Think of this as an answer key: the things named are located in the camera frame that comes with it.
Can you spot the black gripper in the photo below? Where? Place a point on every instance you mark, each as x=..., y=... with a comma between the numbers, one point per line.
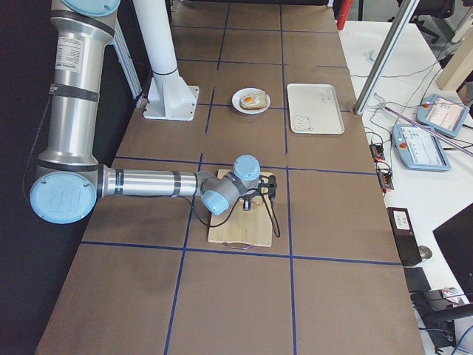
x=247, y=205

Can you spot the white round plate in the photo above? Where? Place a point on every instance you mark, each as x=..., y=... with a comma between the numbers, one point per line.
x=237, y=95

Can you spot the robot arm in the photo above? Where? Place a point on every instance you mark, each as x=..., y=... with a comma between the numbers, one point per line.
x=69, y=178

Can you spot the bottom bread slice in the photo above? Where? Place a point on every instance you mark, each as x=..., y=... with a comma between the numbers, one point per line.
x=263, y=102

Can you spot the wooden cutting board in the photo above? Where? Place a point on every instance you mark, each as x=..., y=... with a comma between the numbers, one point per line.
x=251, y=227

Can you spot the fried egg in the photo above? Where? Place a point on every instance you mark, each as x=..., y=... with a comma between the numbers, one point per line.
x=249, y=100

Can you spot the cream bear serving tray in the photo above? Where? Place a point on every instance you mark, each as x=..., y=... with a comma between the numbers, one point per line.
x=314, y=109

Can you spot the black power strip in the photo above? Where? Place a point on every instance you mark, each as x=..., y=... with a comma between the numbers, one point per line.
x=377, y=152
x=385, y=179

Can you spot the black box on desk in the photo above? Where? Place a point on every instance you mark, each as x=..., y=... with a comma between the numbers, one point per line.
x=404, y=236

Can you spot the near teach pendant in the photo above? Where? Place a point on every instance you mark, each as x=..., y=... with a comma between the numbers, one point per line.
x=418, y=149

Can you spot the teach pendant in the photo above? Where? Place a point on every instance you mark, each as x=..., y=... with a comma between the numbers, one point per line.
x=443, y=115
x=418, y=149

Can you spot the black monitor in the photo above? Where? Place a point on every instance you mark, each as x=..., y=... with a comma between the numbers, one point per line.
x=454, y=238

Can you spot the far teach pendant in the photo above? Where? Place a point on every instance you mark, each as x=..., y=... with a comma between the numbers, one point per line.
x=443, y=115

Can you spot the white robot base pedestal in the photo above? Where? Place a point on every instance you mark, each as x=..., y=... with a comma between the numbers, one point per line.
x=169, y=96

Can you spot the aluminium frame post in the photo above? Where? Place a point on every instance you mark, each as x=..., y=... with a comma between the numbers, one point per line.
x=401, y=20

